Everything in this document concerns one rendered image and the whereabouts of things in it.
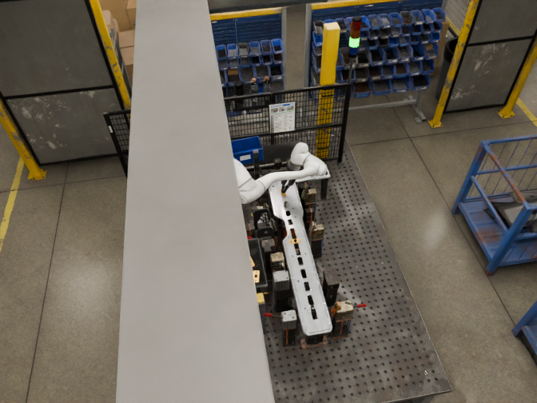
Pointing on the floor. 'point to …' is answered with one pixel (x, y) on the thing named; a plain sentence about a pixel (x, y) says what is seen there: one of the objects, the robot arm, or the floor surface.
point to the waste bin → (446, 64)
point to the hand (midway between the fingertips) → (284, 188)
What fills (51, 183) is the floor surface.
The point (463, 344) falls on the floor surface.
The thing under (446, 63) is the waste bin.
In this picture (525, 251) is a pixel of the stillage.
